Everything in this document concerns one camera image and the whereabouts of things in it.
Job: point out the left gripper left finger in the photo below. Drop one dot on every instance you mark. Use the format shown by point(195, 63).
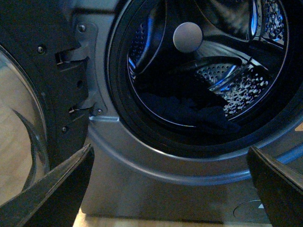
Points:
point(54, 200)

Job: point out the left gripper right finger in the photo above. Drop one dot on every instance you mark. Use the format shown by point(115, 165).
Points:
point(279, 188)

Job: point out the dark blue knitted garment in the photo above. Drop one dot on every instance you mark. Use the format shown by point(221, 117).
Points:
point(209, 118)

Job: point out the washing machine door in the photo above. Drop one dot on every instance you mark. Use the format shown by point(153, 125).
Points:
point(41, 89)

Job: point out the grey front-load washing machine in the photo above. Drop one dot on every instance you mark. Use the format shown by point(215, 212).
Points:
point(249, 52)

